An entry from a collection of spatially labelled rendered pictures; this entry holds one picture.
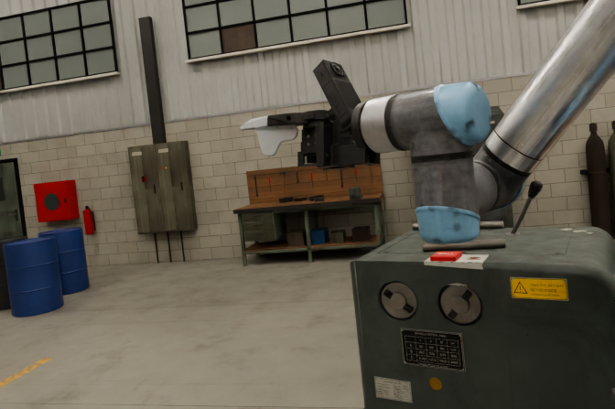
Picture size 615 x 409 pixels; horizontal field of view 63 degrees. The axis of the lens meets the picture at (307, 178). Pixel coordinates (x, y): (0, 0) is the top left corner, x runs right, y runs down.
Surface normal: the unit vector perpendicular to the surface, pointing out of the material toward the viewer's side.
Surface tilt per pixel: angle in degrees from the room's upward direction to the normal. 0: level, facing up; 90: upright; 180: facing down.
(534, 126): 104
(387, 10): 90
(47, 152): 90
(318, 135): 82
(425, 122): 90
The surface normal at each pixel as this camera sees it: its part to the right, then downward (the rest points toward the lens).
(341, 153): -0.68, -0.04
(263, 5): -0.23, 0.06
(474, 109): 0.73, -0.05
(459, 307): -0.51, 0.09
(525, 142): -0.40, 0.33
